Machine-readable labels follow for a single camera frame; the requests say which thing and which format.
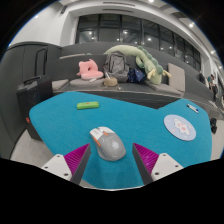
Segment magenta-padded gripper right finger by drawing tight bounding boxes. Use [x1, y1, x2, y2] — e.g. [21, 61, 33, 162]
[131, 142, 184, 185]

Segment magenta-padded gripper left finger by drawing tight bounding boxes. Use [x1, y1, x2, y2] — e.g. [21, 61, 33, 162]
[41, 143, 92, 185]

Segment grey and white computer mouse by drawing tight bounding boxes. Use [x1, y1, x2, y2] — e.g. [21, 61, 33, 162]
[89, 126, 127, 162]

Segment round light blue mouse pad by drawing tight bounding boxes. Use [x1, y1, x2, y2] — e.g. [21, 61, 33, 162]
[163, 114, 197, 142]

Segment black bag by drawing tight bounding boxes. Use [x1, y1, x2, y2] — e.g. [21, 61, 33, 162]
[209, 117, 218, 135]

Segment white marker with blue cap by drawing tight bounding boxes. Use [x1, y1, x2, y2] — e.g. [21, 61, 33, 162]
[186, 103, 200, 114]

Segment green rectangular case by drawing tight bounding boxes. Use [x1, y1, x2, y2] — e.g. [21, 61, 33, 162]
[76, 101, 100, 111]

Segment black suitcase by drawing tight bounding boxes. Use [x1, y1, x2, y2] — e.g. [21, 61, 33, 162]
[16, 47, 54, 141]

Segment flat grey square cushion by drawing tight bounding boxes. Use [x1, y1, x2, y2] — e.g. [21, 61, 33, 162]
[144, 81, 183, 98]
[51, 78, 70, 92]

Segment grey tiered bench seating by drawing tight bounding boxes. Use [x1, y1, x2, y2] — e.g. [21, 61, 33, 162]
[44, 41, 222, 113]

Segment round grey seat cushion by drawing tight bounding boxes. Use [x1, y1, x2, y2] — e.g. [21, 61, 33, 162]
[69, 77, 106, 89]

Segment upright grey square cushion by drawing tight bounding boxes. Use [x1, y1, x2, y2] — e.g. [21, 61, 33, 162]
[167, 62, 186, 93]

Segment navy blue patterned bag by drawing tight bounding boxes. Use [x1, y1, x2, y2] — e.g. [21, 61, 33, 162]
[127, 67, 147, 84]

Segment person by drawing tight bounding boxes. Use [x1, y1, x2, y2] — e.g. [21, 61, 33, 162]
[207, 73, 219, 98]
[199, 69, 207, 85]

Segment tan woven coil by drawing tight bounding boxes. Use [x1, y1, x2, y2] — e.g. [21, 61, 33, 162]
[103, 76, 119, 88]

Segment pink plush pillow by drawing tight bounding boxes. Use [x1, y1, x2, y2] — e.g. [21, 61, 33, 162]
[76, 58, 105, 81]

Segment green dragon plush toy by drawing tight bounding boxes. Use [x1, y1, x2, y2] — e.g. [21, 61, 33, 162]
[103, 44, 173, 85]

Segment grey backpack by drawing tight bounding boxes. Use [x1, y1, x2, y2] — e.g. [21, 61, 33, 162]
[103, 51, 131, 83]

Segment ceiling lights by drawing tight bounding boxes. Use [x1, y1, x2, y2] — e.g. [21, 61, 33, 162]
[146, 0, 218, 56]

